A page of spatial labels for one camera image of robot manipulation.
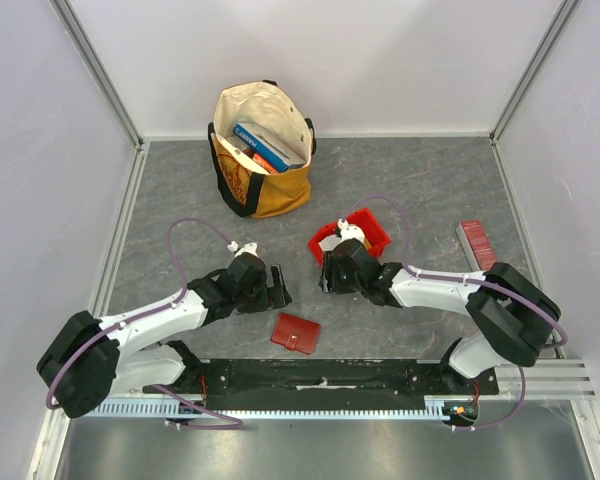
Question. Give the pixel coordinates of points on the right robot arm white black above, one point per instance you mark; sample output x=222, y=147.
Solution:
x=514, y=318

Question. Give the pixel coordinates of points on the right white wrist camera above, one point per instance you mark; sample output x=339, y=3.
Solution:
x=347, y=231

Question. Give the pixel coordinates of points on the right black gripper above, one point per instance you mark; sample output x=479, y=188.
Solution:
x=330, y=273

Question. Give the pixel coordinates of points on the blue book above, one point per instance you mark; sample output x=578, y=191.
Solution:
x=261, y=141

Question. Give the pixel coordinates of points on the yellow canvas tote bag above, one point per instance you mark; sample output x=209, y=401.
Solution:
x=247, y=189

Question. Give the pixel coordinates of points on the red leather card holder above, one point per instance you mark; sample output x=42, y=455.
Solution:
x=296, y=334

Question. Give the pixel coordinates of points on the orange book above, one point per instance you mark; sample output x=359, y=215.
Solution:
x=258, y=159

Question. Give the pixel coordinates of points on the red silver long box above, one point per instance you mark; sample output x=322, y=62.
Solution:
x=476, y=245

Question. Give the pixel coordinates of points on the white card stack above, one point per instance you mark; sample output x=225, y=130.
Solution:
x=328, y=243

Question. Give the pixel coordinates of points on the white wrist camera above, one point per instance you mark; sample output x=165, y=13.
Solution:
x=347, y=231
x=249, y=248

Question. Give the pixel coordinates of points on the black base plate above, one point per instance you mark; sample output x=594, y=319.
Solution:
x=230, y=376

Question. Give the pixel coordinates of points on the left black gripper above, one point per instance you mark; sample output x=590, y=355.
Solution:
x=271, y=297

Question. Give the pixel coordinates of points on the slotted cable duct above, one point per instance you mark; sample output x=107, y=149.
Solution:
x=168, y=408

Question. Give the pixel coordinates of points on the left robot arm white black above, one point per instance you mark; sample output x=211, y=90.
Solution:
x=92, y=358

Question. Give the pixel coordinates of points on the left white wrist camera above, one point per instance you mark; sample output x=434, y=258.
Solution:
x=249, y=248

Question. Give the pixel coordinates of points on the red plastic bin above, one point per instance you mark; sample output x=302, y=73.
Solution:
x=366, y=220

